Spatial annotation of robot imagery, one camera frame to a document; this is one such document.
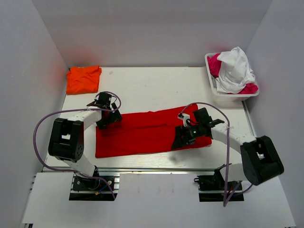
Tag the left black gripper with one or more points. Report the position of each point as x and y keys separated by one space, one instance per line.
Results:
x=115 y=117

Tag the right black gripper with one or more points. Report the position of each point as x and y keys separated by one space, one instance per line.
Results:
x=179 y=141

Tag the red t-shirt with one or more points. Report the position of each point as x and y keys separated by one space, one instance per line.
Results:
x=138 y=133

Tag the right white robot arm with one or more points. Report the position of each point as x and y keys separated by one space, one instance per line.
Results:
x=260 y=161

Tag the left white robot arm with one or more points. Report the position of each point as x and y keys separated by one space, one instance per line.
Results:
x=67 y=136

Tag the folded orange t-shirt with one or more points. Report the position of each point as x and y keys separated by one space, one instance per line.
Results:
x=83 y=80

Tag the white plastic basket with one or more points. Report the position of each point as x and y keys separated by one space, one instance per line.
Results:
x=222 y=97

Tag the pink t-shirt in basket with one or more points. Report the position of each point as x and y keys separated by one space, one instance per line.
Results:
x=214 y=67

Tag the white t-shirt in basket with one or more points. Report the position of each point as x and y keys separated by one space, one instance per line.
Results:
x=235 y=72

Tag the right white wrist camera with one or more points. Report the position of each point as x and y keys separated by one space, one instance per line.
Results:
x=184 y=117

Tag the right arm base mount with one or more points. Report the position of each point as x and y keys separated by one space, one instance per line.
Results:
x=211 y=187

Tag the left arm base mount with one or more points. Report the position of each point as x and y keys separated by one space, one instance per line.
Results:
x=84 y=189

